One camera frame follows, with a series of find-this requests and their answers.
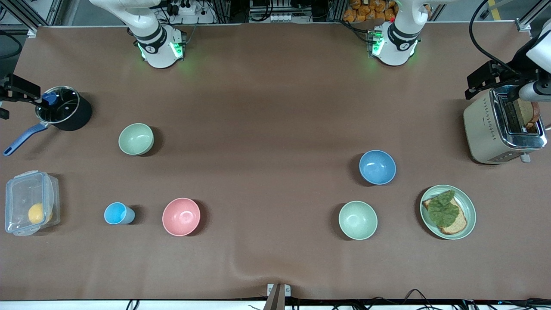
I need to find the pale green bowl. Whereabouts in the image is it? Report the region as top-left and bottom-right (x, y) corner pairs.
(118, 123), (155, 156)
(338, 201), (378, 240)

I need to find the aluminium frame profile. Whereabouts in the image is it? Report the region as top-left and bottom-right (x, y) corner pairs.
(0, 0), (65, 38)
(516, 0), (551, 32)

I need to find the blue bowl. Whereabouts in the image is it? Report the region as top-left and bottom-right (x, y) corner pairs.
(359, 150), (396, 186)

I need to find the metal table edge bracket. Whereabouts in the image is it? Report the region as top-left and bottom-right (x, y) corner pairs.
(263, 283), (291, 310)

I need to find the beige and chrome toaster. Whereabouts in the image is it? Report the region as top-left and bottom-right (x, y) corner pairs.
(464, 85), (548, 165)

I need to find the brown toast slice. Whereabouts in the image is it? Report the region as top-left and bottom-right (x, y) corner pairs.
(516, 98), (541, 130)

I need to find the black looped floor cable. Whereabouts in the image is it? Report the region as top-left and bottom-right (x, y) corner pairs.
(370, 289), (436, 310)

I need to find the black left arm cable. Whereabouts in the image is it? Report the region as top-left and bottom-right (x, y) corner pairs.
(469, 0), (531, 79)

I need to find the bag of orange buns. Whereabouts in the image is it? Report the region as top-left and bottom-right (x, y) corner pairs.
(343, 0), (432, 23)

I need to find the brown bread slice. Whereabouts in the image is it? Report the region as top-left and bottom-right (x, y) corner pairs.
(422, 196), (468, 235)

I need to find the yellow lemon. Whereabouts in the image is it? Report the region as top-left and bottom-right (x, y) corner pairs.
(28, 203), (53, 225)

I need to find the green lettuce leaf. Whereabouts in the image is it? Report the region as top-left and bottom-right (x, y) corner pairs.
(427, 190), (461, 228)

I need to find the light blue cup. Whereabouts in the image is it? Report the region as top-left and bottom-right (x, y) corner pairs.
(104, 202), (136, 225)

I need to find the clear plastic lidded container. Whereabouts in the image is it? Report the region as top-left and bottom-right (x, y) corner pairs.
(5, 170), (61, 236)

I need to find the black saucepan with blue handle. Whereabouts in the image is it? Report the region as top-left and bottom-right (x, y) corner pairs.
(3, 86), (93, 157)

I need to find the pink bowl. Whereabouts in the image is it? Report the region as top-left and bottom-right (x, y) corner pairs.
(162, 198), (201, 237)

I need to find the pale green plate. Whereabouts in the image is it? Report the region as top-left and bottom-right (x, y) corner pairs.
(420, 185), (477, 240)

